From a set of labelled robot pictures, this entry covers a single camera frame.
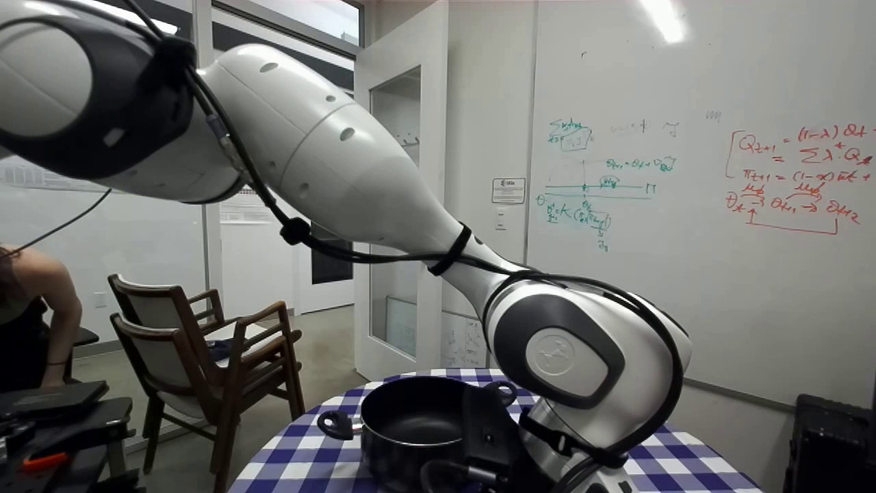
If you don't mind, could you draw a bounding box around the black cooking pot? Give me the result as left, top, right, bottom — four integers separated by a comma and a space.
314, 375, 522, 493

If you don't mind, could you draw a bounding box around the brown wooden armchair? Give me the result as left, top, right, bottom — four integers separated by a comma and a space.
107, 271, 231, 368
107, 298, 309, 493

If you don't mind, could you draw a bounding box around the whiteboard with writing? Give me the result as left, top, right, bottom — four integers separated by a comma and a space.
529, 0, 876, 413

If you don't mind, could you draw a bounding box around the blue white checkered tablecloth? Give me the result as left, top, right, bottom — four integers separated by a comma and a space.
228, 368, 764, 493

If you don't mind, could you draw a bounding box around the seated person in white shirt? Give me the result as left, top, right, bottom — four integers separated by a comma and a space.
0, 243, 85, 395

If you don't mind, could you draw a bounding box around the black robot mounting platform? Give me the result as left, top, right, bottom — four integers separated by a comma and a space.
0, 382, 142, 493

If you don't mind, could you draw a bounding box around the black suitcase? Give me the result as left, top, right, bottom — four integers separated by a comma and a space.
779, 391, 876, 493

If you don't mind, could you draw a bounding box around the small paper wall sign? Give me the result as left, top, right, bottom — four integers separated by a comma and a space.
491, 176, 529, 208

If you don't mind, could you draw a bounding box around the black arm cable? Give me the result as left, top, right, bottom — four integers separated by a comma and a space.
0, 0, 688, 469

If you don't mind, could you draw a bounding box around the orange handled black clamp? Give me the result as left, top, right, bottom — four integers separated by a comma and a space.
0, 447, 74, 480

